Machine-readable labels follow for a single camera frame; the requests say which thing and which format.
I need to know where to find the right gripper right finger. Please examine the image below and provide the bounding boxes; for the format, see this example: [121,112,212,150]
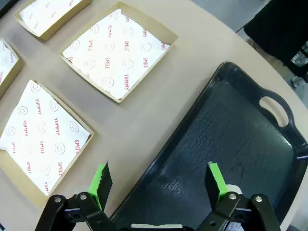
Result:
[197,161,282,231]

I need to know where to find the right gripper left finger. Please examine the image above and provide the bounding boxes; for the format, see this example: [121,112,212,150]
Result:
[35,158,114,231]

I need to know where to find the brown cardboard box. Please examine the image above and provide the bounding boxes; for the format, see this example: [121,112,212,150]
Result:
[0,37,24,99]
[0,79,95,209]
[13,0,92,41]
[58,1,179,103]

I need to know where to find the white smiley print paper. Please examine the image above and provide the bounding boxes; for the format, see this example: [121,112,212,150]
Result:
[0,40,19,84]
[19,0,84,36]
[62,8,171,101]
[0,80,90,196]

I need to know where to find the black chair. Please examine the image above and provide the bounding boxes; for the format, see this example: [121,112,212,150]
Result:
[243,0,308,73]

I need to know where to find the dark serving tray with handles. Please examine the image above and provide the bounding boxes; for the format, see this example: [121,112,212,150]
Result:
[109,62,308,231]

